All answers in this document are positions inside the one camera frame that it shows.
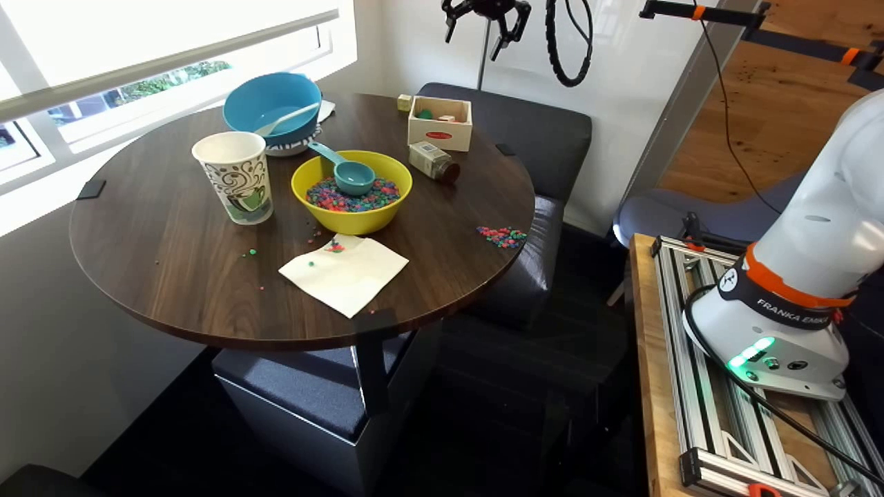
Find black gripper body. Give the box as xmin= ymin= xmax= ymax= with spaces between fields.
xmin=457 ymin=0 xmax=520 ymax=24

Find pale wooden toy box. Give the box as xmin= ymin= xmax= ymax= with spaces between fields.
xmin=403 ymin=94 xmax=479 ymax=157

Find thin grey pole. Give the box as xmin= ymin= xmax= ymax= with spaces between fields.
xmin=473 ymin=18 xmax=494 ymax=94

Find dark leather armchair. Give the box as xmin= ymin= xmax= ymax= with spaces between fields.
xmin=414 ymin=80 xmax=596 ymax=331

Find black boom with orange clamps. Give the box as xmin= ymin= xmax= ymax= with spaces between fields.
xmin=638 ymin=0 xmax=884 ymax=94

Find teal measuring scoop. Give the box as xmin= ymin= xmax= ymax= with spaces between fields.
xmin=305 ymin=138 xmax=382 ymax=197

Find pale blue spoon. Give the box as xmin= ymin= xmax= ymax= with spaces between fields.
xmin=255 ymin=97 xmax=326 ymax=141

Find grey metal stand leg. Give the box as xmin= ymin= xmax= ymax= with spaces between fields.
xmin=616 ymin=0 xmax=775 ymax=229

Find colourful candies heap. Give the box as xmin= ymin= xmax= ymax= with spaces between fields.
xmin=305 ymin=174 xmax=403 ymax=218

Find blue bowl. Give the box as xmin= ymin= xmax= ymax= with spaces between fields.
xmin=219 ymin=68 xmax=326 ymax=146

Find scattered colourful candies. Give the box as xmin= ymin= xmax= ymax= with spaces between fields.
xmin=476 ymin=221 xmax=530 ymax=253

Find yellow bowl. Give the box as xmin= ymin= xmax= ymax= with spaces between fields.
xmin=288 ymin=146 xmax=418 ymax=239

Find printed paper cup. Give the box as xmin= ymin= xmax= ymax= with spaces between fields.
xmin=188 ymin=126 xmax=279 ymax=229

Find dark grey chair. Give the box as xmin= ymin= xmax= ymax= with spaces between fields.
xmin=610 ymin=177 xmax=806 ymax=255

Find white paper napkin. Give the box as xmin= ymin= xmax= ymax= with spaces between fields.
xmin=277 ymin=231 xmax=413 ymax=322

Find round dark wooden table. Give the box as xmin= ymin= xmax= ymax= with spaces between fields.
xmin=66 ymin=84 xmax=538 ymax=420

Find light wooden robot platform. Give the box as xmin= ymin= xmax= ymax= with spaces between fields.
xmin=628 ymin=231 xmax=884 ymax=497

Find flat black rectangular plate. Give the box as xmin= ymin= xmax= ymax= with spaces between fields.
xmin=76 ymin=174 xmax=113 ymax=203

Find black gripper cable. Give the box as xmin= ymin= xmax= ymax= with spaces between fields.
xmin=541 ymin=0 xmax=596 ymax=91

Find thin black hanging cable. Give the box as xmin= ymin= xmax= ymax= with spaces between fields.
xmin=700 ymin=18 xmax=787 ymax=218

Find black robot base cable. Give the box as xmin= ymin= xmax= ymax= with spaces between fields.
xmin=678 ymin=280 xmax=884 ymax=490

